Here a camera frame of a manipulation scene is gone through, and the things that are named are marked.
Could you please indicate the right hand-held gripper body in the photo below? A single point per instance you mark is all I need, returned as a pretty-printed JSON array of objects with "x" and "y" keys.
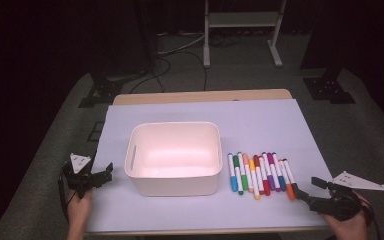
[{"x": 341, "y": 205}]

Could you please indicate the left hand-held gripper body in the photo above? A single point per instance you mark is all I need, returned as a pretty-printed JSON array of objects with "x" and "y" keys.
[{"x": 80, "y": 181}]

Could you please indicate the purple cap marker pen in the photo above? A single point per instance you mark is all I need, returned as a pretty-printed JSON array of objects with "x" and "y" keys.
[{"x": 271, "y": 183}]

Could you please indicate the red cap marker pen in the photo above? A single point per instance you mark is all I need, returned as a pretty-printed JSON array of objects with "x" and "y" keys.
[{"x": 266, "y": 190}]

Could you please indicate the row of colour markers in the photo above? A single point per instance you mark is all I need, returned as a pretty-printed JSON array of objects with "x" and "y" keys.
[{"x": 254, "y": 180}]

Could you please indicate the white plastic bin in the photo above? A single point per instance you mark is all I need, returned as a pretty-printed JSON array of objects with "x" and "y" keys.
[{"x": 173, "y": 186}]

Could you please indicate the person's right hand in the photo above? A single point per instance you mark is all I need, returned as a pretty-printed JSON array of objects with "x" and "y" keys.
[{"x": 350, "y": 230}]

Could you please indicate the person's left hand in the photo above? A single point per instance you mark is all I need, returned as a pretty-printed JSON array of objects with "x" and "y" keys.
[{"x": 79, "y": 210}]

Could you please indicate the dark floor hatch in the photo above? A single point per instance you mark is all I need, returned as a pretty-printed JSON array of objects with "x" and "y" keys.
[{"x": 96, "y": 131}]

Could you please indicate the light blue cap marker pen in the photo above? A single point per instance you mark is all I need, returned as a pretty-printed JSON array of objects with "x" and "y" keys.
[{"x": 233, "y": 183}]

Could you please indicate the dark green cap marker pen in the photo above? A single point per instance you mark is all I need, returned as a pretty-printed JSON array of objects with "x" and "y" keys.
[{"x": 236, "y": 161}]

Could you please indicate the black metal stand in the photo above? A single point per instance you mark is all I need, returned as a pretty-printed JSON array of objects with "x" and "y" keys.
[
  {"x": 328, "y": 88},
  {"x": 101, "y": 91}
]

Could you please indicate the white table mat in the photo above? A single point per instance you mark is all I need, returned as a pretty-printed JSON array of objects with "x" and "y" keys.
[{"x": 263, "y": 126}]

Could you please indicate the white metal stand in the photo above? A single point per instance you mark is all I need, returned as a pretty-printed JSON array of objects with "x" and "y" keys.
[{"x": 243, "y": 19}]

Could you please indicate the black upright post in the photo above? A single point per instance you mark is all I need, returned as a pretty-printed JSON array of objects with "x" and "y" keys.
[{"x": 148, "y": 33}]

